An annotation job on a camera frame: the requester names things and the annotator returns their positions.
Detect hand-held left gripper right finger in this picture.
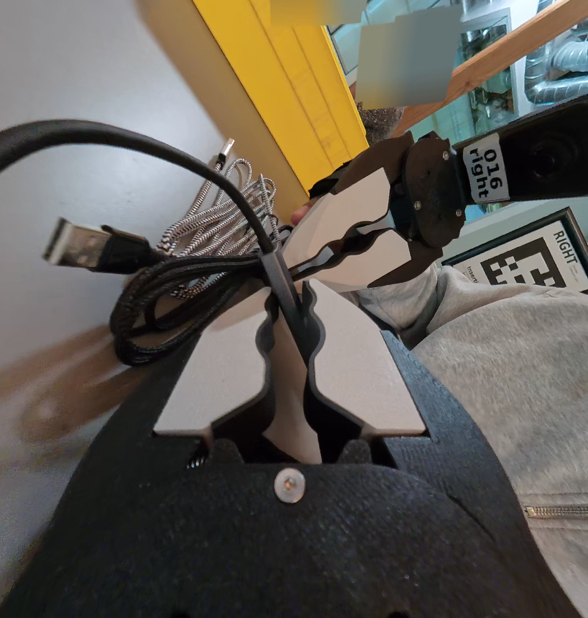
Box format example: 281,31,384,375
301,278,428,438

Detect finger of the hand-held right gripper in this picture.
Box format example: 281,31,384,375
281,167,393,266
291,227,415,294

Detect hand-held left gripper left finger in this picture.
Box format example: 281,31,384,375
153,280,281,447

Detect black white striped braided cable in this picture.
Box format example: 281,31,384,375
156,137,295,300

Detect large yellow plastic bin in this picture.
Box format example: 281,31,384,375
193,0,372,194

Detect smooth black cable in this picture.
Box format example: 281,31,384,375
0,120,319,368

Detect person's right forearm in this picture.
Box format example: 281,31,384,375
354,263,451,346

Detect grey desk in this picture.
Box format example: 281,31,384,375
0,0,309,618

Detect framed marker pattern sign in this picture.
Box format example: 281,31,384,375
441,207,588,296

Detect wooden beam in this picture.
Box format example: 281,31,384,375
395,0,588,138

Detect grey zip sweatshirt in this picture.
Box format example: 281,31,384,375
410,268,588,618

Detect silver insulated pipes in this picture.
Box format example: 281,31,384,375
526,0,588,104

